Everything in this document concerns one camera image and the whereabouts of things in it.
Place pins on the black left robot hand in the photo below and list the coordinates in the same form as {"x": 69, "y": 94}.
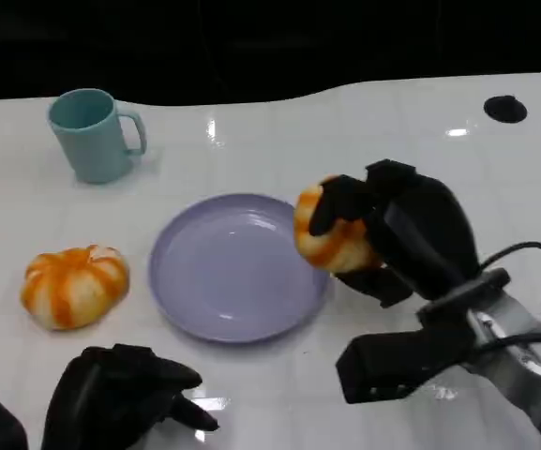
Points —
{"x": 101, "y": 398}

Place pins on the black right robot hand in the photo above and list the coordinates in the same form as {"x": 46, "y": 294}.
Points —
{"x": 420, "y": 229}

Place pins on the orange white toy bread roll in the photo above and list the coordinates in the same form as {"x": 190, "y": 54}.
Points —
{"x": 75, "y": 288}
{"x": 333, "y": 246}

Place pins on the black round table grommet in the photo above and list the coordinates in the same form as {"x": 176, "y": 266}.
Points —
{"x": 505, "y": 109}

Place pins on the lilac plate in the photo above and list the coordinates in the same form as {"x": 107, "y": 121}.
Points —
{"x": 232, "y": 269}

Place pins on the pale green mug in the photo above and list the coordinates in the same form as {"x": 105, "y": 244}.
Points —
{"x": 93, "y": 138}

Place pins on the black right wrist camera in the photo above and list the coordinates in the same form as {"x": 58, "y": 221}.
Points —
{"x": 392, "y": 363}

